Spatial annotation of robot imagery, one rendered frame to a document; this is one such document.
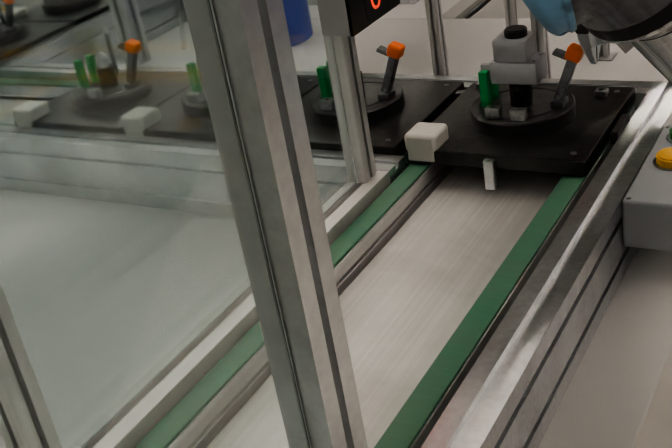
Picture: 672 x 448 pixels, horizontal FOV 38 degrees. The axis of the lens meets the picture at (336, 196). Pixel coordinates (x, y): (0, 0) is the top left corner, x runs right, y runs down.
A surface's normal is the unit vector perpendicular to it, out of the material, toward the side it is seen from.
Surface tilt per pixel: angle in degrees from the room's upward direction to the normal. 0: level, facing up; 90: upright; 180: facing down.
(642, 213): 90
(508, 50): 90
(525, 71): 90
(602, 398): 0
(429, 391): 0
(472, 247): 0
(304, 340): 90
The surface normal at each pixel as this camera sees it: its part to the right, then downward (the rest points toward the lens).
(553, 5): 0.00, 0.71
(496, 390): -0.16, -0.89
